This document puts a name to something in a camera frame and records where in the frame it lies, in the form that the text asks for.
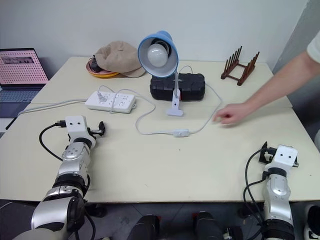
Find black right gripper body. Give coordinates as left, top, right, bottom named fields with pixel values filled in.
left=258, top=147, right=276, bottom=165

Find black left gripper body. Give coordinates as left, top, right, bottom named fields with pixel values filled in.
left=86, top=127, right=101, bottom=139

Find blue desk lamp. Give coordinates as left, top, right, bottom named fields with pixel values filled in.
left=137, top=30, right=185, bottom=117

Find person's bare hand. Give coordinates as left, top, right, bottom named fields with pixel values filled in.
left=212, top=102, right=251, bottom=126

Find white power strip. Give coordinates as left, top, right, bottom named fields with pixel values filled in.
left=84, top=90, right=138, bottom=115

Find yellow and pink plate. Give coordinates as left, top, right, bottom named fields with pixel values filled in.
left=85, top=59, right=121, bottom=79

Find small black object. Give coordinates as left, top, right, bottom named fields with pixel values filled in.
left=88, top=56, right=103, bottom=74

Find beige cap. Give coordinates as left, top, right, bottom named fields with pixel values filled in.
left=94, top=40, right=147, bottom=79

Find brown wooden dish rack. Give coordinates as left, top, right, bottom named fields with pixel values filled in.
left=220, top=45, right=261, bottom=87

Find black and white rounded shape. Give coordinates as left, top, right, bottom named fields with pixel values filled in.
left=303, top=203, right=320, bottom=240

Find dark rounded shape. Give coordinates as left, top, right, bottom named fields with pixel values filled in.
left=191, top=210, right=225, bottom=240
left=125, top=214, right=161, bottom=240

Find white light bulb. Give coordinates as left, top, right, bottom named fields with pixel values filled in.
left=146, top=42, right=169, bottom=67

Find black plastic case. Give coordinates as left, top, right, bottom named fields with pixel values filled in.
left=149, top=72, right=207, bottom=102

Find laptop with pink screen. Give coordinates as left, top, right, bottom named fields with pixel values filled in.
left=0, top=47, right=50, bottom=119

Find pale shirt sleeve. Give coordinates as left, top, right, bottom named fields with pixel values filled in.
left=306, top=31, right=320, bottom=67

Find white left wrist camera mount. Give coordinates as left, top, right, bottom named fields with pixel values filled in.
left=65, top=115, right=97, bottom=147

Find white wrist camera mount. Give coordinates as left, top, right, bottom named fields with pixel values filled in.
left=264, top=144, right=300, bottom=174
left=65, top=115, right=97, bottom=147

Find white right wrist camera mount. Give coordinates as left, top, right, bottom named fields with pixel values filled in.
left=264, top=144, right=300, bottom=174

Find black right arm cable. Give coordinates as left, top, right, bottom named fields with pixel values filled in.
left=243, top=148, right=268, bottom=233

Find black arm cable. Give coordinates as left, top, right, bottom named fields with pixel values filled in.
left=243, top=148, right=268, bottom=233
left=38, top=120, right=67, bottom=162

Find white lamp cord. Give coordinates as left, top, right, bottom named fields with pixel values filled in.
left=95, top=65, right=224, bottom=137

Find white power strip cable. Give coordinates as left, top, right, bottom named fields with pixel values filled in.
left=18, top=99, right=87, bottom=116

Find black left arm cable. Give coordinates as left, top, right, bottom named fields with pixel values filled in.
left=38, top=120, right=67, bottom=162

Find white inline cord switch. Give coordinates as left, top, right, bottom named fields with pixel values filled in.
left=172, top=128, right=190, bottom=139

